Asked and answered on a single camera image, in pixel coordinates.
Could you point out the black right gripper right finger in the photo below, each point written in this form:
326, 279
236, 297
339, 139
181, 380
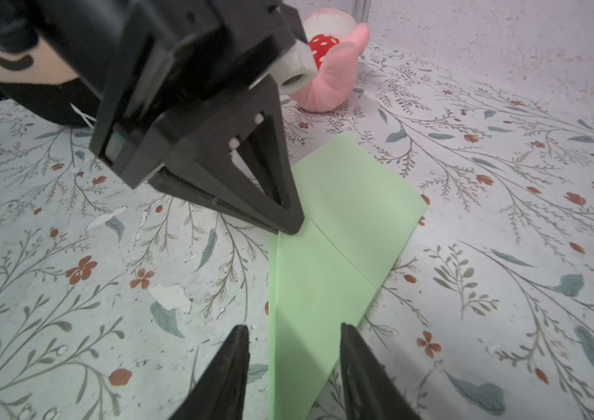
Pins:
367, 390

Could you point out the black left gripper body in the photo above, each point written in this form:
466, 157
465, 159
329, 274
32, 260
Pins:
142, 58

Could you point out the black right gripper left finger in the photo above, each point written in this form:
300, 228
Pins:
220, 392

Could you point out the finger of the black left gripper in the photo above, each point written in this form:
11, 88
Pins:
229, 155

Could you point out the light green paper sheet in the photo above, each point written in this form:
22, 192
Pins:
359, 216

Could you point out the striped hat doll plush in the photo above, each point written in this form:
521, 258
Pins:
41, 81

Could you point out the pink plush red dotted dress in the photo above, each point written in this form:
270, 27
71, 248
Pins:
337, 42

